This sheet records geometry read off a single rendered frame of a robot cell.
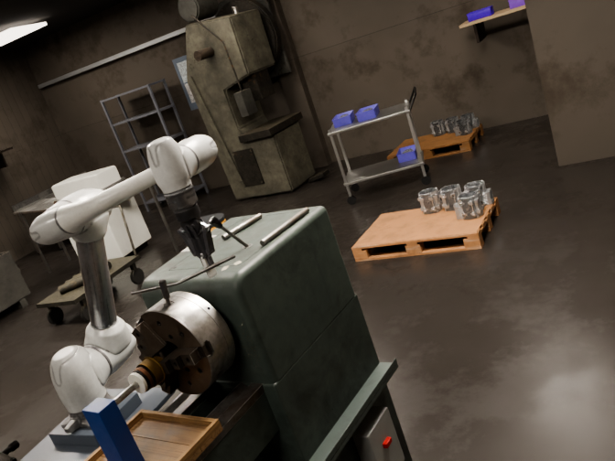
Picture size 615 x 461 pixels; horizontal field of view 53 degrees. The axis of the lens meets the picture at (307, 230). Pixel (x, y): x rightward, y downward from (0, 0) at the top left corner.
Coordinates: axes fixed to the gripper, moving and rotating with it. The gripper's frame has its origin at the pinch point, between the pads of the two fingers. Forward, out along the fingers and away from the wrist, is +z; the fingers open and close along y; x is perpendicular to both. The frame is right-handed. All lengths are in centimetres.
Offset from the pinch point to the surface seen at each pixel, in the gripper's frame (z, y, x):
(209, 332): 17.3, 0.8, -10.8
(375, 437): 90, 16, 31
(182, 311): 9.2, -5.7, -11.8
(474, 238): 122, -31, 277
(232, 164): 80, -424, 486
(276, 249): 6.7, 7.6, 23.8
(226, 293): 9.8, 2.7, 0.0
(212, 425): 40.0, 4.0, -25.7
